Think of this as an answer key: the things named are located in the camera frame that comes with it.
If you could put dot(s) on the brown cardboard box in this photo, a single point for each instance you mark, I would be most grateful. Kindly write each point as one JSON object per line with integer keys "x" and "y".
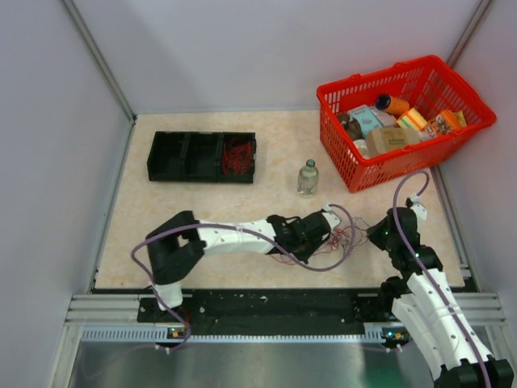
{"x": 386, "y": 139}

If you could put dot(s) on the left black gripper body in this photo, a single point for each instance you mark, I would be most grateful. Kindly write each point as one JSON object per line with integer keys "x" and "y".
{"x": 306, "y": 248}

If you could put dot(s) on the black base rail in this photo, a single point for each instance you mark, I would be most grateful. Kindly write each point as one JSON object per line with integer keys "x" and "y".
{"x": 281, "y": 311}

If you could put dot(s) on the orange bottle with dark cap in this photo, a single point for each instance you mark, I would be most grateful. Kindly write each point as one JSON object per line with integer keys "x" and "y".
{"x": 392, "y": 105}

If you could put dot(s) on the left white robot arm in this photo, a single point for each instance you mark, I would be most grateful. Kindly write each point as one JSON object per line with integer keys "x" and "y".
{"x": 177, "y": 246}

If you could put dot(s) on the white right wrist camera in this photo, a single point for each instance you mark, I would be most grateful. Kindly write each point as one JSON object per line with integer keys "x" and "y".
{"x": 414, "y": 203}

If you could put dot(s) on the black three-compartment tray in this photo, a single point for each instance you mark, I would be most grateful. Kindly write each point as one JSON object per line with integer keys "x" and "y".
{"x": 202, "y": 157}

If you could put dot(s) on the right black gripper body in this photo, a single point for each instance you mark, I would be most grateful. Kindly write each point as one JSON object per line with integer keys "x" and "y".
{"x": 380, "y": 236}

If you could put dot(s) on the yellow sponge pack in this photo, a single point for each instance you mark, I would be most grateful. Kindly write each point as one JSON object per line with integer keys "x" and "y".
{"x": 412, "y": 119}

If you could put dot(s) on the brown round item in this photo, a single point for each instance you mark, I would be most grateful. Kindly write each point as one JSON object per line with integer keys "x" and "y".
{"x": 350, "y": 125}

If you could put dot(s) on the red plastic shopping basket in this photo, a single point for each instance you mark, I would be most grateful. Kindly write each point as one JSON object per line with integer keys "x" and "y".
{"x": 430, "y": 86}

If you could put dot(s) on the light blue package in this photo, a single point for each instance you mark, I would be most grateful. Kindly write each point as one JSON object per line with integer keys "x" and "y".
{"x": 367, "y": 120}

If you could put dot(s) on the orange snack packet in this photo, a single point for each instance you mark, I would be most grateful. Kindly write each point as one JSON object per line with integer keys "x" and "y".
{"x": 442, "y": 124}

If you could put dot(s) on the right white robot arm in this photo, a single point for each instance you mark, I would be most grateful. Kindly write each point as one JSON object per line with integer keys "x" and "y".
{"x": 422, "y": 300}

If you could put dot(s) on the clear glass soda bottle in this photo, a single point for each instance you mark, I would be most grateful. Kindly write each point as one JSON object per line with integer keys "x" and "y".
{"x": 308, "y": 178}

